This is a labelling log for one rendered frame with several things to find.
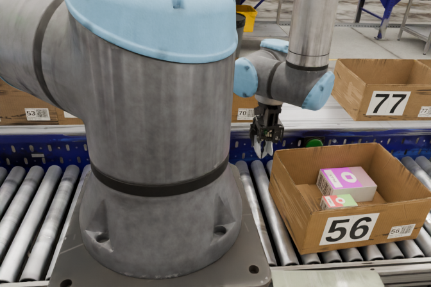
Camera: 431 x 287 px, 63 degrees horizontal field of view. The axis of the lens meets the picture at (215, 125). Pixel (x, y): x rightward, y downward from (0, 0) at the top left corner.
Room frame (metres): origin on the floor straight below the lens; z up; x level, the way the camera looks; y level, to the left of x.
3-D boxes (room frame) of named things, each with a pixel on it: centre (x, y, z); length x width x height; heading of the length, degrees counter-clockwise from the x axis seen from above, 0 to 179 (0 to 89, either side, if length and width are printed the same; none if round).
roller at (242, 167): (0.90, -0.14, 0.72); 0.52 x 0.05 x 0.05; 8
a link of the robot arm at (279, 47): (0.89, -0.15, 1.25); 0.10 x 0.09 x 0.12; 144
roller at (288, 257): (0.91, -0.21, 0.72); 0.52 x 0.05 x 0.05; 8
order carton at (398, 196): (0.88, -0.42, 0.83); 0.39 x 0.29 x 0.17; 103
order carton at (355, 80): (1.44, -0.75, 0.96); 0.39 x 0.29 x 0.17; 98
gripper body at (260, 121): (0.89, -0.15, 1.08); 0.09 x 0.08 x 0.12; 9
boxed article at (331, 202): (0.87, -0.42, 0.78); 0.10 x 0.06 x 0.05; 101
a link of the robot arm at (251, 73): (0.80, -0.09, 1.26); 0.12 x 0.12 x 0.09; 54
